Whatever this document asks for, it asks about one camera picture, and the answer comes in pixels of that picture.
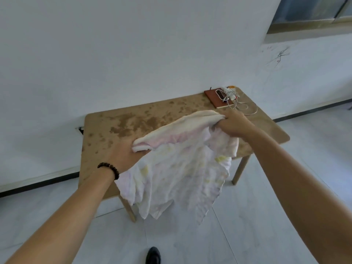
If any person's right hand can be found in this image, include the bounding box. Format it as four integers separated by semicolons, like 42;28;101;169
216;109;257;138

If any person's left hand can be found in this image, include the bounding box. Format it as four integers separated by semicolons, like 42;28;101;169
106;138;151;176

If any white stained cloth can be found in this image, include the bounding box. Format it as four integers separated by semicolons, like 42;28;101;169
114;110;239;225

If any person's left forearm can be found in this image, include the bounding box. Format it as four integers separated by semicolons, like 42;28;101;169
5;167;116;264

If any person's right forearm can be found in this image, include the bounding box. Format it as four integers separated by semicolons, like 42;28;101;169
239;126;352;264

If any brown notebook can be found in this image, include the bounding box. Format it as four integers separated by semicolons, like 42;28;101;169
204;88;235;109

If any wooden table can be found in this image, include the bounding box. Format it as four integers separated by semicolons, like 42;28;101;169
78;86;290;223

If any white charger plug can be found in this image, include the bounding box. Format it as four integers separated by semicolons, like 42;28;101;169
222;87;236;101

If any person's black shoe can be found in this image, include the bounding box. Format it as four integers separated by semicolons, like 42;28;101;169
145;247;161;264

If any white cable bundle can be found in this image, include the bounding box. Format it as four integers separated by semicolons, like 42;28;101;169
216;88;258;116

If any dark beaded bracelet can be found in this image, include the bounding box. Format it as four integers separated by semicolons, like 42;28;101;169
97;162;120;181

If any window frame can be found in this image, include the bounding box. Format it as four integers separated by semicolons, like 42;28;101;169
266;0;352;34

